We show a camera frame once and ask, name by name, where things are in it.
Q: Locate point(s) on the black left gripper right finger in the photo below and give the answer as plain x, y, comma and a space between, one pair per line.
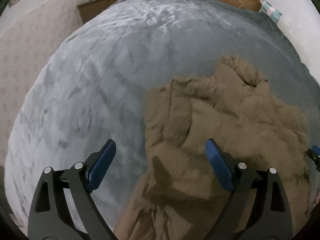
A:
258, 207

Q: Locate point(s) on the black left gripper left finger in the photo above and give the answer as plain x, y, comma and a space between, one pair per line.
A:
49, 216

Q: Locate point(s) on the brown puffer jacket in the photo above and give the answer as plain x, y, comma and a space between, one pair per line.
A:
179, 197

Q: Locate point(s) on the grey plush bed blanket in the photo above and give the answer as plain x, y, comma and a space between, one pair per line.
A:
95, 86

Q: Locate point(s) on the plaid pillow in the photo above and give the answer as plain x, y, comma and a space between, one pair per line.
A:
273, 13

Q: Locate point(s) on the dark wooden nightstand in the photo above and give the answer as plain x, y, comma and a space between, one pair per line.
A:
90, 9

